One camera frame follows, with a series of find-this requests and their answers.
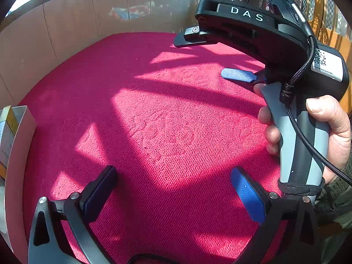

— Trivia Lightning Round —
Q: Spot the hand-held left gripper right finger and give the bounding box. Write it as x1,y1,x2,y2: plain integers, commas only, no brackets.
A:
230,166,322,264

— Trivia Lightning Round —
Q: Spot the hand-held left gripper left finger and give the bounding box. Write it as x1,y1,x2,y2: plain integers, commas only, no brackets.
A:
27,165,119,264

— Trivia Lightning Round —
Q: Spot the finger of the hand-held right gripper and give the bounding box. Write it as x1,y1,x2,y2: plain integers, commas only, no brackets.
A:
174,25,218,48
221,68,266,84

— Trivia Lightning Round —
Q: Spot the white cardboard tray box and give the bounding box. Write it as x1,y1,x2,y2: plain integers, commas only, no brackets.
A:
0,105,37,256

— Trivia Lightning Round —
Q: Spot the person's right forearm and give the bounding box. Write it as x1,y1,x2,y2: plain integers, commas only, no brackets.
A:
313,158,352,230

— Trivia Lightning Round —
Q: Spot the person's right hand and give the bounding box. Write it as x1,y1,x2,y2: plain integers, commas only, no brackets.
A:
253,83,352,185

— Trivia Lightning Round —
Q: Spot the orange wooden rack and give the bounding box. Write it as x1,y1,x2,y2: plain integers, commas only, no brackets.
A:
298,0,352,61

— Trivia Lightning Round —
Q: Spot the red table mat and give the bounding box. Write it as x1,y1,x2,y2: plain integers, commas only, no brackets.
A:
18,31,292,264

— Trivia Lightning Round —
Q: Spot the yellow white box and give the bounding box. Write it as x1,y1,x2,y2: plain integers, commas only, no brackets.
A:
0,105,20,179

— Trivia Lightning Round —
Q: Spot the black braided cable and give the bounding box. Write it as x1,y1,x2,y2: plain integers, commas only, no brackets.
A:
279,3,352,186

